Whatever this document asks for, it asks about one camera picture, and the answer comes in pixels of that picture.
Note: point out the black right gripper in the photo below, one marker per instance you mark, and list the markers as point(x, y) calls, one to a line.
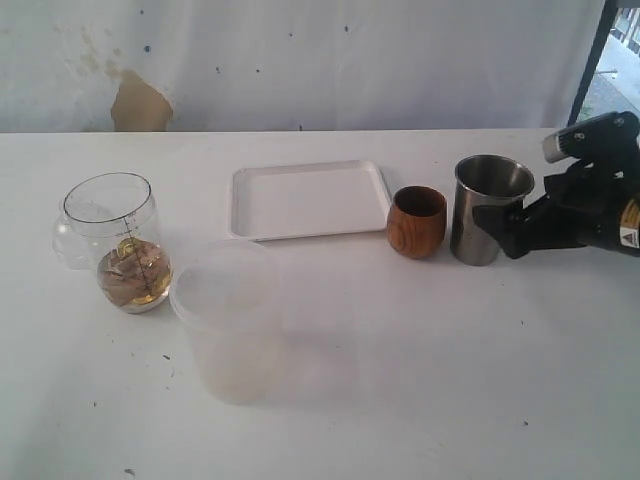
point(581, 207)

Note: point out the stainless steel cup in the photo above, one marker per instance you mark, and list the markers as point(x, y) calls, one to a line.
point(487, 186)

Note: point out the brown wooden bowl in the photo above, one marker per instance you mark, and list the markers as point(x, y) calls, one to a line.
point(416, 222)

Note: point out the brown chocolate pieces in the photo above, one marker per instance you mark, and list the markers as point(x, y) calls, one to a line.
point(137, 280)

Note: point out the gold coin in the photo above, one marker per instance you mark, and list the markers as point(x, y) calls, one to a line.
point(127, 247)

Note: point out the clear plastic shaker cup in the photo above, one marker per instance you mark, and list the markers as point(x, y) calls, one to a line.
point(116, 206)

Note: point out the clear dome shaker lid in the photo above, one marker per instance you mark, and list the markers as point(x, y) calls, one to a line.
point(71, 242)

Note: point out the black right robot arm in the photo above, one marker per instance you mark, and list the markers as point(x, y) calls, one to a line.
point(630, 225)

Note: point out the white rectangular tray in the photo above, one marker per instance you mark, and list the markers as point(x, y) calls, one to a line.
point(307, 200)

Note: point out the translucent plastic container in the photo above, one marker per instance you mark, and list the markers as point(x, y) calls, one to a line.
point(227, 296)

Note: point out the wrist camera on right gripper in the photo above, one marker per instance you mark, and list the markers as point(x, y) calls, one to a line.
point(608, 142)

